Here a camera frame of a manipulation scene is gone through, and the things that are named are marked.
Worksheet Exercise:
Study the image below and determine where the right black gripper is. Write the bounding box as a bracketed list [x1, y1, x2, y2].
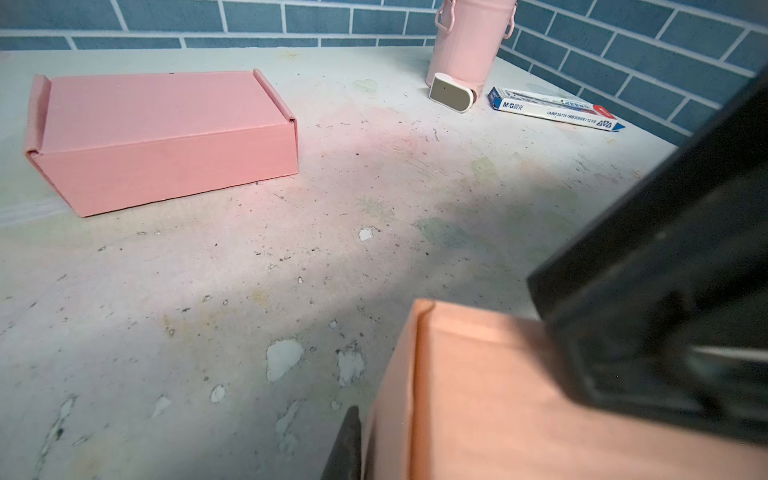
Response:
[527, 73, 767, 445]

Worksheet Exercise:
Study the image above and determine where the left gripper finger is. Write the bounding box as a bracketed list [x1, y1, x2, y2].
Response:
[320, 406, 362, 480]

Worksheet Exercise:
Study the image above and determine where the orange paper box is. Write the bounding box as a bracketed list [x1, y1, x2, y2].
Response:
[362, 299, 767, 479]

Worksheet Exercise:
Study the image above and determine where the pink paper box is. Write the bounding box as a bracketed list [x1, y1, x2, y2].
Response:
[24, 70, 299, 217]

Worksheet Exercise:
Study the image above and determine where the white toothpaste tube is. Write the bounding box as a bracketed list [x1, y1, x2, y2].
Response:
[487, 87, 625, 132]

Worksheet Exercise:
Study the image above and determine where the pink pencil cup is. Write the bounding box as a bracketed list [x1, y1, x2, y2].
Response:
[425, 0, 518, 93]

